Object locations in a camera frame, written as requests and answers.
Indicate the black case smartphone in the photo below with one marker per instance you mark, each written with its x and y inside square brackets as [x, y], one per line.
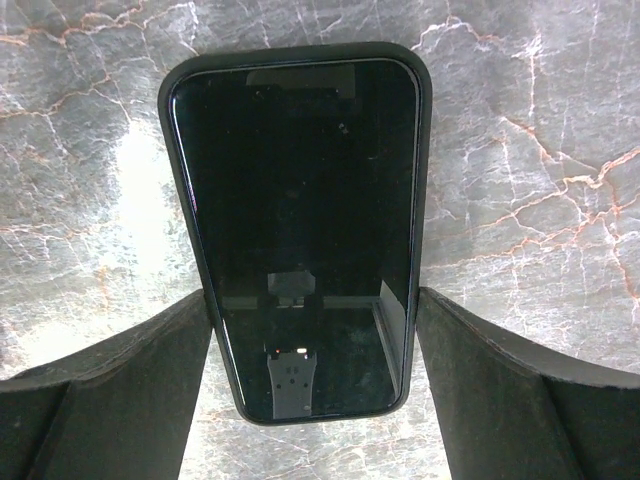
[301, 174]

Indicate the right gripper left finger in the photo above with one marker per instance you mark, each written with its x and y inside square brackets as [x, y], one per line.
[119, 409]

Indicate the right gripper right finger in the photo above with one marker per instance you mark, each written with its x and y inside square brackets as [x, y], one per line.
[509, 408]

